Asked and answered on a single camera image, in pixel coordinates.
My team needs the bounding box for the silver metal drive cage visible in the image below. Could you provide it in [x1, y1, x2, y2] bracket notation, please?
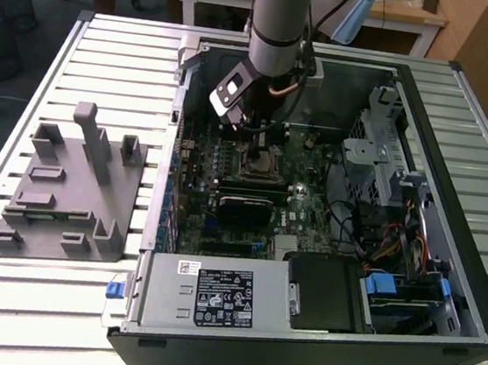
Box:
[335, 81, 420, 211]

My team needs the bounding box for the black mesh waste bin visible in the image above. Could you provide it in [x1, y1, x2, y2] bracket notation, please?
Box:
[0, 0, 42, 85]

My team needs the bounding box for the black silver PC case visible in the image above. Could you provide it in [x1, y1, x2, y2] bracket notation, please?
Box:
[95, 19, 488, 365]

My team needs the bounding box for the blue case latch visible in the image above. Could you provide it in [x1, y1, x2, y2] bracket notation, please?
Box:
[105, 279, 124, 302]

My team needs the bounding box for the copper coloured hose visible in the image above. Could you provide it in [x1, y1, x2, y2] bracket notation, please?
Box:
[266, 78, 300, 101]

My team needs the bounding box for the orange yellow wire bundle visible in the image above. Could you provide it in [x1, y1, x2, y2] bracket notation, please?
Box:
[361, 218, 441, 278]

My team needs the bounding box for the grey parts rack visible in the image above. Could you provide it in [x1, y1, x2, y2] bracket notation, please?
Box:
[0, 92, 154, 275]

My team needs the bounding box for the CPU socket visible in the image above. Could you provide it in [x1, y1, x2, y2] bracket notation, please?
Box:
[236, 140, 287, 184]

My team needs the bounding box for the black RAM slot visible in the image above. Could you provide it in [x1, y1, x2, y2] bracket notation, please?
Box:
[215, 179, 294, 194]
[216, 188, 293, 206]
[220, 174, 292, 189]
[218, 183, 293, 199]

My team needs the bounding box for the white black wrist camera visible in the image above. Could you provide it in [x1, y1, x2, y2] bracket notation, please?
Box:
[206, 58, 258, 121]

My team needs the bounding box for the black graphics card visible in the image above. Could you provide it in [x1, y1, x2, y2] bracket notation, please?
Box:
[214, 193, 276, 231]

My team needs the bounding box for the black camera cable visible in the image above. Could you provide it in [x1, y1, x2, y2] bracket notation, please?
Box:
[219, 26, 322, 141]

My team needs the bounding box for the blue disk carrier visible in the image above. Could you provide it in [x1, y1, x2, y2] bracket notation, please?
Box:
[357, 269, 454, 343]

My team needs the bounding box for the black expansion slot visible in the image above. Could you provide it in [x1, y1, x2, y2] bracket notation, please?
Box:
[198, 237, 264, 259]

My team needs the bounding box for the green motherboard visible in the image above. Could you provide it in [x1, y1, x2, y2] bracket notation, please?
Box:
[160, 110, 368, 277]

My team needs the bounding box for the small silver chipset heatsink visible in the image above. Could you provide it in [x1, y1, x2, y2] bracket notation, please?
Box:
[271, 233, 301, 261]

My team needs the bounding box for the black plastic cover box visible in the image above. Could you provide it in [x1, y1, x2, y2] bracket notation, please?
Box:
[279, 249, 380, 339]

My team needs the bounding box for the silver power supply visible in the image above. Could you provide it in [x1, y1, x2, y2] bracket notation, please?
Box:
[121, 246, 301, 344]

